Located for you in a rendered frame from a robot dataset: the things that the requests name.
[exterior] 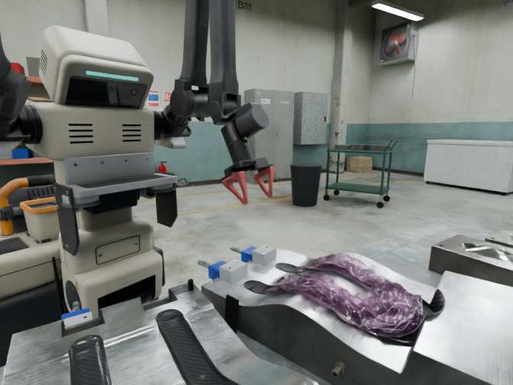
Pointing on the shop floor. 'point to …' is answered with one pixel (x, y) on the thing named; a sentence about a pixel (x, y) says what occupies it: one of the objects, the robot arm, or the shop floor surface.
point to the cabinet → (273, 133)
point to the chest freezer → (471, 163)
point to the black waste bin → (305, 183)
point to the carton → (359, 164)
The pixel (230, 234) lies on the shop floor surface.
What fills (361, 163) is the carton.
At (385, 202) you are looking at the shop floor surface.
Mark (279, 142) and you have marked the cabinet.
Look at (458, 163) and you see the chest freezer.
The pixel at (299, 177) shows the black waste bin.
